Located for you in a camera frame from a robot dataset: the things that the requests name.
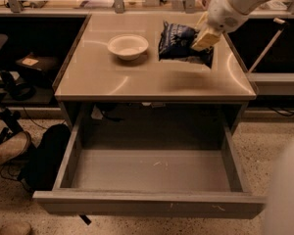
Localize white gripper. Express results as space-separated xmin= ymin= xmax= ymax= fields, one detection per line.
xmin=191 ymin=0 xmax=248 ymax=52

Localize blue chip bag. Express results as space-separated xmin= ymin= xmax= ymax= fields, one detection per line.
xmin=158 ymin=21 xmax=214 ymax=68

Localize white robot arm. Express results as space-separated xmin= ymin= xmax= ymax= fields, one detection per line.
xmin=191 ymin=0 xmax=294 ymax=52

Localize grey cabinet with beige top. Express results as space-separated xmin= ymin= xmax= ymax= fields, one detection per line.
xmin=55 ymin=12 xmax=257 ymax=125

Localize open grey top drawer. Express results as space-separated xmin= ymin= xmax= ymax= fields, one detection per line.
xmin=33 ymin=105 xmax=266 ymax=219

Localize white bowl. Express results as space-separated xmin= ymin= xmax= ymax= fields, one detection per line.
xmin=107 ymin=34 xmax=149 ymax=61

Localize black box with label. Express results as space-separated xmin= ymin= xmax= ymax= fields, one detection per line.
xmin=16 ymin=53 xmax=61 ymax=80

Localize black headphones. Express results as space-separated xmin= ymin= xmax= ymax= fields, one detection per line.
xmin=0 ymin=70 xmax=36 ymax=101

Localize black backpack on floor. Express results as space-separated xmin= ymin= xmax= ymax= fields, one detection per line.
xmin=17 ymin=124 xmax=71 ymax=191

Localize tan shoe upper left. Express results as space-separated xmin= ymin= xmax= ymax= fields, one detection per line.
xmin=0 ymin=131 xmax=31 ymax=165

